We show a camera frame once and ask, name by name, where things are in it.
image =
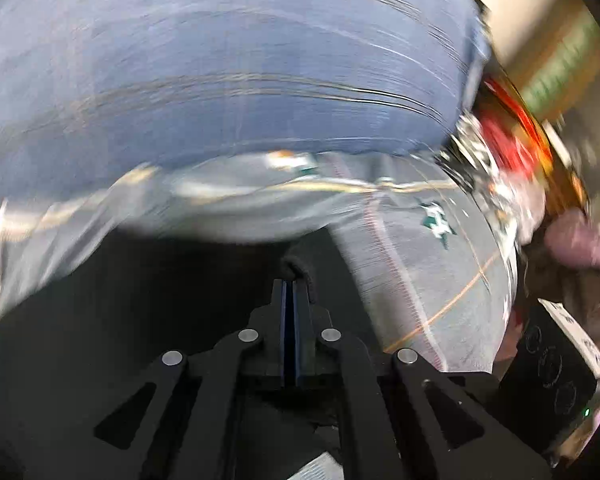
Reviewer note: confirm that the blue blanket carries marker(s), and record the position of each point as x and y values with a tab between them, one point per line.
230	40

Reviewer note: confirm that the red object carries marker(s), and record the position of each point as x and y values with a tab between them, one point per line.
510	135

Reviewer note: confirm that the grey printed bed sheet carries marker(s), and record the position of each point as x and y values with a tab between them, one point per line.
430	280

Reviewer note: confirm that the green object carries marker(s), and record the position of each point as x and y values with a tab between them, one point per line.
562	65

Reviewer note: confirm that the shiny crumpled plastic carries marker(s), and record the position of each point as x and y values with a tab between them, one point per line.
480	170

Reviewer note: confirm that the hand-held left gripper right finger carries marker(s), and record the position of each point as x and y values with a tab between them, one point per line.
301	330

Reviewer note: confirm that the black pants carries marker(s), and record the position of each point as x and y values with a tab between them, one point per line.
130	290

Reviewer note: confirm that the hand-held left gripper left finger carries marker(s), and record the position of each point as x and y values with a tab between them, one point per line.
283	330

